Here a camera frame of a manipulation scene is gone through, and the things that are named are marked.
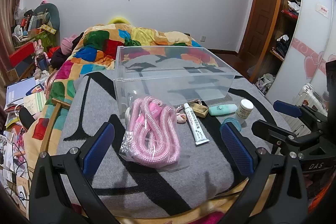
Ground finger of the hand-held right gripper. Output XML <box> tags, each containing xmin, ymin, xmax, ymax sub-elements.
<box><xmin>251</xmin><ymin>120</ymin><xmax>311</xmax><ymax>154</ymax></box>
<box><xmin>273</xmin><ymin>100</ymin><xmax>328</xmax><ymax>130</ymax></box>

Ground tan block with braided cord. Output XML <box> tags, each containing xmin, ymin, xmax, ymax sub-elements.
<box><xmin>176</xmin><ymin>100</ymin><xmax>210</xmax><ymax>118</ymax></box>

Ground clear plastic storage box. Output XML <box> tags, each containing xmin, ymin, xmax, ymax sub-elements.
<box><xmin>113</xmin><ymin>46</ymin><xmax>243</xmax><ymax>119</ymax></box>

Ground white heart print wardrobe door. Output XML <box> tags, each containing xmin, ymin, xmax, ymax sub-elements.
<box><xmin>264</xmin><ymin>0</ymin><xmax>336</xmax><ymax>104</ymax></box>

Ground brown curtain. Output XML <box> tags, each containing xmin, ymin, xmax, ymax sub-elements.
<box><xmin>0</xmin><ymin>0</ymin><xmax>38</xmax><ymax>83</ymax></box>

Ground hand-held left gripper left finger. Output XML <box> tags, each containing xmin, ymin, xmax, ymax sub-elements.
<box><xmin>28</xmin><ymin>122</ymin><xmax>119</xmax><ymax>224</ymax></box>

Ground red box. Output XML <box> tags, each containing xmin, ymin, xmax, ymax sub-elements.
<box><xmin>9</xmin><ymin>42</ymin><xmax>38</xmax><ymax>67</ymax></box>

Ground wooden stick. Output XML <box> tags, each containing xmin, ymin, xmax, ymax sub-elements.
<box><xmin>39</xmin><ymin>97</ymin><xmax>70</xmax><ymax>155</ymax></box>

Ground grey bag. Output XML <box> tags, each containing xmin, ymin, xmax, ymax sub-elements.
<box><xmin>256</xmin><ymin>73</ymin><xmax>275</xmax><ymax>95</ymax></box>

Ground yellow pillow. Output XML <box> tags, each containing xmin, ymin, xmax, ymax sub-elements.
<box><xmin>108</xmin><ymin>17</ymin><xmax>132</xmax><ymax>28</ymax></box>

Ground pink rope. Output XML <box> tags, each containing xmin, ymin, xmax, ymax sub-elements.
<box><xmin>119</xmin><ymin>96</ymin><xmax>190</xmax><ymax>171</ymax></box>

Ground small pink cat charm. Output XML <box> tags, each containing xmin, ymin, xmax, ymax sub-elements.
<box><xmin>176</xmin><ymin>112</ymin><xmax>188</xmax><ymax>125</ymax></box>

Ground pink bunny toy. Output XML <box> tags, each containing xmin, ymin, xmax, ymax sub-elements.
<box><xmin>34</xmin><ymin>40</ymin><xmax>51</xmax><ymax>70</ymax></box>

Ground grey green cushion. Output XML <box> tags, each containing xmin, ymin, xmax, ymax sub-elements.
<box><xmin>24</xmin><ymin>3</ymin><xmax>61</xmax><ymax>31</ymax></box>

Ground colourful patchwork blanket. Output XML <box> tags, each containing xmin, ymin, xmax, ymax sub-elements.
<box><xmin>25</xmin><ymin>23</ymin><xmax>219</xmax><ymax>161</ymax></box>

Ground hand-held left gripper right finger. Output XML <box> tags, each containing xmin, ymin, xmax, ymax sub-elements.
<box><xmin>217</xmin><ymin>122</ymin><xmax>308</xmax><ymax>224</ymax></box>

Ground wooden wardrobe shelves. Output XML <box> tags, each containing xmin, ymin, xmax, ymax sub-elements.
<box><xmin>270</xmin><ymin>0</ymin><xmax>304</xmax><ymax>62</ymax></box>

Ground dark cloth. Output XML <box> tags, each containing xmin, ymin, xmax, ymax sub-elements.
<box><xmin>50</xmin><ymin>47</ymin><xmax>72</xmax><ymax>69</ymax></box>

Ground brown wooden door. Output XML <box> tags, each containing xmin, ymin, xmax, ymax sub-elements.
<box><xmin>236</xmin><ymin>0</ymin><xmax>284</xmax><ymax>62</ymax></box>

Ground blue round lid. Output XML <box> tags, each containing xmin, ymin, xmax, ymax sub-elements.
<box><xmin>222</xmin><ymin>117</ymin><xmax>241</xmax><ymax>133</ymax></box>

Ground white ointment tube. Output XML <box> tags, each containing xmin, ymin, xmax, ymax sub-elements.
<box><xmin>183</xmin><ymin>103</ymin><xmax>210</xmax><ymax>146</ymax></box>

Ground pink knitted hat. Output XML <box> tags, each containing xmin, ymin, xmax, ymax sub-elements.
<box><xmin>61</xmin><ymin>34</ymin><xmax>80</xmax><ymax>55</ymax></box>

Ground pile of papers and books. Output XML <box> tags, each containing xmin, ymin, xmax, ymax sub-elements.
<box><xmin>0</xmin><ymin>76</ymin><xmax>48</xmax><ymax>193</ymax></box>

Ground grey black patterned blanket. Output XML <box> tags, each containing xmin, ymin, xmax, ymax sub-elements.
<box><xmin>56</xmin><ymin>55</ymin><xmax>292</xmax><ymax>212</ymax></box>

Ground mint green bottle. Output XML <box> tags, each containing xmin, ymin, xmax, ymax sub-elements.
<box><xmin>209</xmin><ymin>104</ymin><xmax>238</xmax><ymax>116</ymax></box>

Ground white round jar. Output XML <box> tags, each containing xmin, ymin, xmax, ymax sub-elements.
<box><xmin>234</xmin><ymin>99</ymin><xmax>254</xmax><ymax>125</ymax></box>

